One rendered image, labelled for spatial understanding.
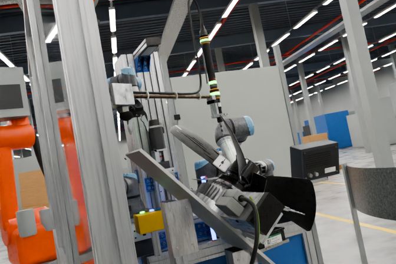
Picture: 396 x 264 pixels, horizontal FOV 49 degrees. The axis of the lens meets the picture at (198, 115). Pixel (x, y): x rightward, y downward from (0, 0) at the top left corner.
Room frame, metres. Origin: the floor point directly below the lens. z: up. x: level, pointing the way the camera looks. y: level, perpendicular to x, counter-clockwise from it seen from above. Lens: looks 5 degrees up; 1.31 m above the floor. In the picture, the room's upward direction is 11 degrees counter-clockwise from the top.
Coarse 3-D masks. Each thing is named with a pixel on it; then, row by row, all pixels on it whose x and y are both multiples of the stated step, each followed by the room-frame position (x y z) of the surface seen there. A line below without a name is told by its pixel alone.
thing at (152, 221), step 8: (136, 216) 2.11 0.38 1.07; (144, 216) 2.10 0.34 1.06; (152, 216) 2.12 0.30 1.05; (160, 216) 2.13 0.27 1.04; (136, 224) 2.14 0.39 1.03; (144, 224) 2.10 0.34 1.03; (152, 224) 2.11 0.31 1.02; (160, 224) 2.13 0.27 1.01; (136, 232) 2.18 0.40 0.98; (144, 232) 2.10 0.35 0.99
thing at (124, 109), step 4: (120, 108) 1.42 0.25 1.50; (124, 108) 1.43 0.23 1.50; (120, 112) 1.42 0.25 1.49; (124, 112) 1.43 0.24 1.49; (128, 112) 1.43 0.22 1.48; (120, 116) 1.43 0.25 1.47; (124, 116) 1.42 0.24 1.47; (128, 116) 1.43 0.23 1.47; (132, 116) 1.45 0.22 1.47; (124, 120) 1.44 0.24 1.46
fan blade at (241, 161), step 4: (220, 116) 1.60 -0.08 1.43; (224, 120) 1.58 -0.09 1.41; (228, 128) 1.59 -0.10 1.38; (232, 132) 1.54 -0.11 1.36; (232, 136) 1.58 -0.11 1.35; (232, 140) 1.66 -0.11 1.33; (236, 140) 1.53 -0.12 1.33; (236, 144) 1.55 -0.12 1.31; (236, 148) 1.60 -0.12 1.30; (240, 148) 1.51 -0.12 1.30; (236, 152) 1.65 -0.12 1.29; (240, 152) 1.53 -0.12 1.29; (240, 156) 1.55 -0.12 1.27; (244, 156) 1.50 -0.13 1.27; (240, 160) 1.57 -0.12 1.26; (244, 160) 1.51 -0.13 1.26; (240, 164) 1.60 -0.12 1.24; (244, 164) 1.53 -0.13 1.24; (240, 168) 1.62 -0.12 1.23; (240, 172) 1.65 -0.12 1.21
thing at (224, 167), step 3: (219, 156) 1.88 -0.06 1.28; (222, 156) 1.89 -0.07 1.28; (216, 159) 1.85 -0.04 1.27; (219, 159) 1.86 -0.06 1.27; (222, 159) 1.87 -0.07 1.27; (225, 159) 1.88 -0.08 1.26; (213, 162) 1.82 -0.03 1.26; (216, 162) 1.84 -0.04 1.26; (219, 162) 1.85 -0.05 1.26; (225, 162) 1.87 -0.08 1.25; (228, 162) 1.88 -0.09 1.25; (216, 165) 1.82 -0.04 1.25; (219, 165) 1.83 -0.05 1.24; (222, 165) 1.84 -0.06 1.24; (225, 165) 1.85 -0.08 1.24; (228, 165) 1.86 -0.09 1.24; (219, 168) 1.82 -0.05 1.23; (222, 168) 1.83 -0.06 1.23; (225, 168) 1.84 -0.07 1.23; (225, 171) 1.82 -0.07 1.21
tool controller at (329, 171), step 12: (300, 144) 2.52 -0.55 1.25; (312, 144) 2.50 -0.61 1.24; (324, 144) 2.47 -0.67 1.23; (336, 144) 2.50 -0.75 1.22; (300, 156) 2.43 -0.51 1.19; (312, 156) 2.44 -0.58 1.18; (324, 156) 2.48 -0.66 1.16; (336, 156) 2.51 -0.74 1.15; (300, 168) 2.45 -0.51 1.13; (312, 168) 2.46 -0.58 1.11; (324, 168) 2.49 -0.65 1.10; (336, 168) 2.53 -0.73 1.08
